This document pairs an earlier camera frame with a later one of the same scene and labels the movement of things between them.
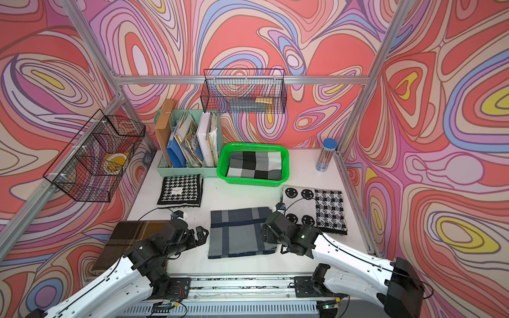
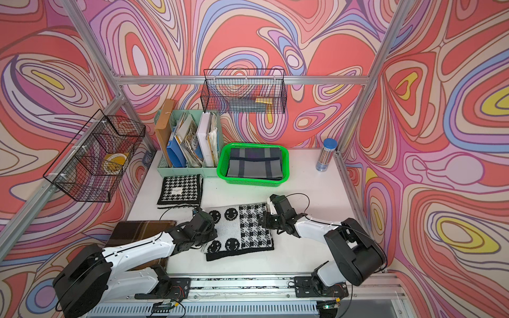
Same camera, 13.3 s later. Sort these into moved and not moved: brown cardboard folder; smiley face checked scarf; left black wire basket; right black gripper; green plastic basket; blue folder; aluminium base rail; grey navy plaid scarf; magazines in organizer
Moved: grey navy plaid scarf; smiley face checked scarf; right black gripper
Not moved: left black wire basket; aluminium base rail; brown cardboard folder; magazines in organizer; blue folder; green plastic basket
